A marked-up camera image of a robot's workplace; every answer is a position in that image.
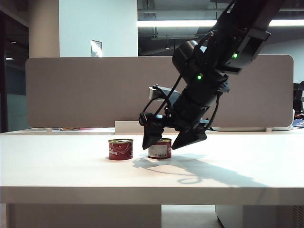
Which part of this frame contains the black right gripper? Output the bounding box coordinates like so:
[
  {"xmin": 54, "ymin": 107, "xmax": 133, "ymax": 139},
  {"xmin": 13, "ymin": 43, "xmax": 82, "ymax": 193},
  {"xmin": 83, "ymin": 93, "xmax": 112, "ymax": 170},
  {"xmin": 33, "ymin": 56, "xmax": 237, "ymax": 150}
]
[{"xmin": 139, "ymin": 102, "xmax": 211, "ymax": 151}]

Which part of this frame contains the red tomato can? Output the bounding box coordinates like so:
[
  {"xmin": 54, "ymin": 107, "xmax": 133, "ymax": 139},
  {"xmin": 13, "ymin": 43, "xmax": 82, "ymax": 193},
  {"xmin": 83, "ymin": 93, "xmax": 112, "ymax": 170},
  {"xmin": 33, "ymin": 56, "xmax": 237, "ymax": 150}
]
[
  {"xmin": 147, "ymin": 138, "xmax": 172, "ymax": 160},
  {"xmin": 108, "ymin": 138, "xmax": 134, "ymax": 161}
]

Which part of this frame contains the red tomato can, white script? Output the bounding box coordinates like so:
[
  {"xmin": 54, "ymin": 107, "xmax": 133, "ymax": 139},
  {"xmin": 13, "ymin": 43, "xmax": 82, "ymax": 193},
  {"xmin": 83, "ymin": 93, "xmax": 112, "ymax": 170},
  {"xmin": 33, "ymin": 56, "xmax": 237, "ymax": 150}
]
[{"xmin": 108, "ymin": 138, "xmax": 134, "ymax": 161}]

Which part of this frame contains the white flat device behind divider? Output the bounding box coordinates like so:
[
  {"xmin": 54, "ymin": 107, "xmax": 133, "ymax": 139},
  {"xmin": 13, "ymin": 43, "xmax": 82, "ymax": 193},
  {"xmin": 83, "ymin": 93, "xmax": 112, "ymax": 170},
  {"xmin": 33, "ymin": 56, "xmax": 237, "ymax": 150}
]
[{"xmin": 211, "ymin": 125, "xmax": 293, "ymax": 132}]

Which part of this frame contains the grey fabric desk divider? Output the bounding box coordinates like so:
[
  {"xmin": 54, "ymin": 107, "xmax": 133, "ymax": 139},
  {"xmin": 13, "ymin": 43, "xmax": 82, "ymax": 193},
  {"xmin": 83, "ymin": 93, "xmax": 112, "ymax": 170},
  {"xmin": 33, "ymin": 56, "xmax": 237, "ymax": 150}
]
[{"xmin": 25, "ymin": 55, "xmax": 295, "ymax": 129}]

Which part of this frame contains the black office chair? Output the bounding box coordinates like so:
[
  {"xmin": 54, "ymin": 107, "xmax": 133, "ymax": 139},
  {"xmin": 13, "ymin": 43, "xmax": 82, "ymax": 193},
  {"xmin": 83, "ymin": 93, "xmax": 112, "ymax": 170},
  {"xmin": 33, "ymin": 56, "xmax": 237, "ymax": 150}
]
[{"xmin": 293, "ymin": 80, "xmax": 304, "ymax": 113}]

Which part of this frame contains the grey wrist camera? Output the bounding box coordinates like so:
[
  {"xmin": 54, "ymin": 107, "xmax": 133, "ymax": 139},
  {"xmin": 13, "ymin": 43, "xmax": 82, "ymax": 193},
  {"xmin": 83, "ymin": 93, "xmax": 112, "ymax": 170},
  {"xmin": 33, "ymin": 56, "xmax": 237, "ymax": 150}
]
[{"xmin": 148, "ymin": 85, "xmax": 181, "ymax": 102}]

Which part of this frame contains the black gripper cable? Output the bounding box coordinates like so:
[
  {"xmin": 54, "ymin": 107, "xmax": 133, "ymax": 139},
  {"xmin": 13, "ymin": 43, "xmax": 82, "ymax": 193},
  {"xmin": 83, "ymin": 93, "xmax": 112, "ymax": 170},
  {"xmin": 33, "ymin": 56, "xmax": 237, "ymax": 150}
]
[{"xmin": 206, "ymin": 93, "xmax": 221, "ymax": 131}]

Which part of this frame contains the framed wall notice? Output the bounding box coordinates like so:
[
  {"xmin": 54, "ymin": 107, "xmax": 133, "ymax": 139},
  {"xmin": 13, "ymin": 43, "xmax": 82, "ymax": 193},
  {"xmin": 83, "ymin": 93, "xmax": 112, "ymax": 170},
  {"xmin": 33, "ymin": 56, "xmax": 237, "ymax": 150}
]
[{"xmin": 90, "ymin": 39, "xmax": 103, "ymax": 58}]

